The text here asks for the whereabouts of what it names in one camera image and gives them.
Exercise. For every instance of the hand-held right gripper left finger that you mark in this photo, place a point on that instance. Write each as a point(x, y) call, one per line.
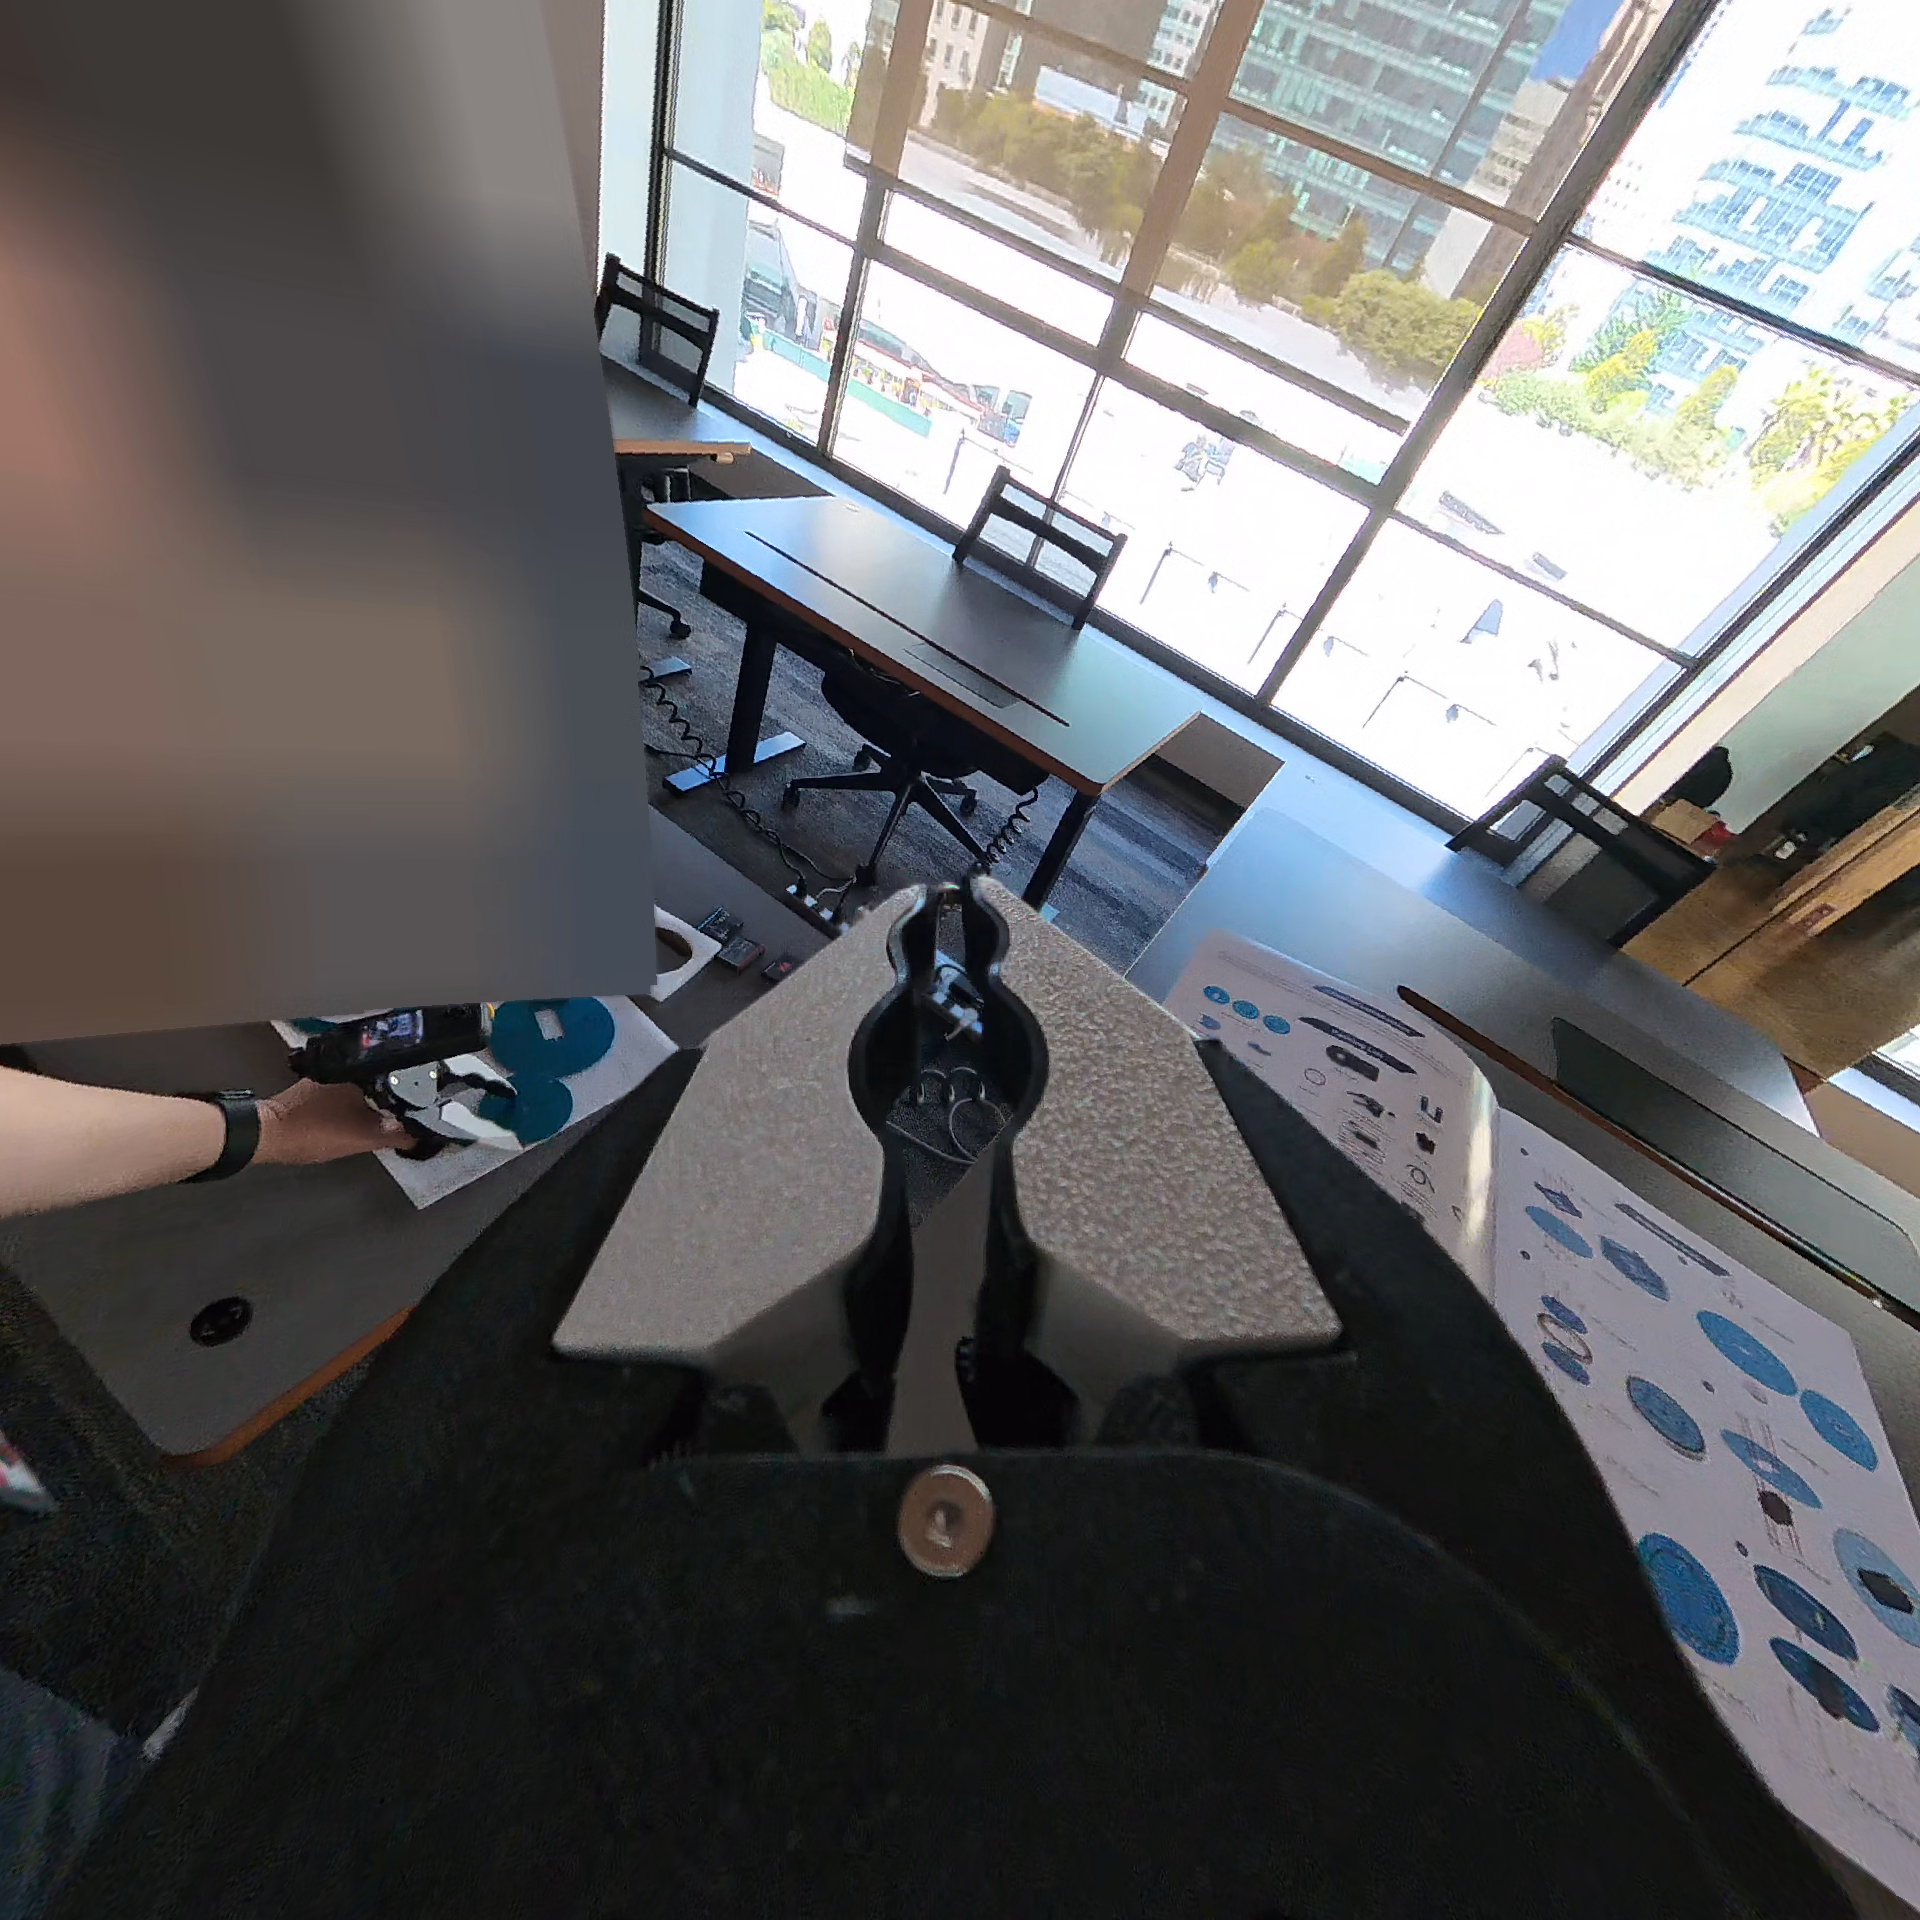
point(720, 1200)

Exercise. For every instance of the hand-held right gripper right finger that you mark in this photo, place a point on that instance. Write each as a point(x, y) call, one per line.
point(1171, 1200)

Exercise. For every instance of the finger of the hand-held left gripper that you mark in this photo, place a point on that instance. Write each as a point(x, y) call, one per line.
point(481, 1072)
point(476, 1124)

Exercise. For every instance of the person's left forearm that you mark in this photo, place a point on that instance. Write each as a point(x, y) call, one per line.
point(89, 1140)

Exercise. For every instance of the black desk grommet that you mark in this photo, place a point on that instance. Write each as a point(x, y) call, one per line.
point(219, 1318)

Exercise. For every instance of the wood-edged black office desk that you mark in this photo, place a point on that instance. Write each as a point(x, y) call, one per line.
point(931, 629)
point(675, 446)

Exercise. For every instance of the person's left hand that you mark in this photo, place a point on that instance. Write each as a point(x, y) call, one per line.
point(323, 1124)

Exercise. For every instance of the white foam sheet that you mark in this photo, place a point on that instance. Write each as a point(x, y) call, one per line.
point(450, 1177)

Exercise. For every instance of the blue disc with rectangular slot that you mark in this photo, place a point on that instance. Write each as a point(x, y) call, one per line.
point(592, 1036)

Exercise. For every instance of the black wristwatch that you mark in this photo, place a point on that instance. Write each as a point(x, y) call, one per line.
point(233, 1136)

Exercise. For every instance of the white power strip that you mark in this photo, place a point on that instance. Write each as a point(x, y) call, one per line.
point(818, 901)

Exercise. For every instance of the open instruction booklet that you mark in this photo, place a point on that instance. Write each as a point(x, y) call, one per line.
point(1651, 1348)

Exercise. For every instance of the black slat-back chair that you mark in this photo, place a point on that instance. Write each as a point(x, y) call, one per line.
point(1589, 819)
point(660, 307)
point(1049, 517)

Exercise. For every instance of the black backpack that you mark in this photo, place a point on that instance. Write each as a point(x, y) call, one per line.
point(1698, 778)

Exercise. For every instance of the large grid window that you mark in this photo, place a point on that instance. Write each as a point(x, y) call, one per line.
point(1201, 374)

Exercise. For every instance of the white foam square frame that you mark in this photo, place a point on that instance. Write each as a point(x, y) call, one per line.
point(675, 960)

